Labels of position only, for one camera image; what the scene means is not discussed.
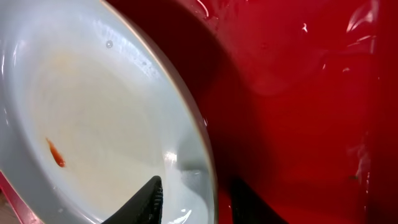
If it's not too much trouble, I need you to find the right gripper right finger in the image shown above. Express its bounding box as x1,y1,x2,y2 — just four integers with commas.
230,179,287,224

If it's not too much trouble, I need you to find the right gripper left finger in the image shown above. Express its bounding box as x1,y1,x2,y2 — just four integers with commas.
102,175,164,224

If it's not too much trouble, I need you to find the light blue plate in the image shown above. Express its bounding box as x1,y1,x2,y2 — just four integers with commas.
1,1,218,223

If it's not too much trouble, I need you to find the red plastic tray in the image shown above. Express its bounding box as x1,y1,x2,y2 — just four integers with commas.
0,0,398,224

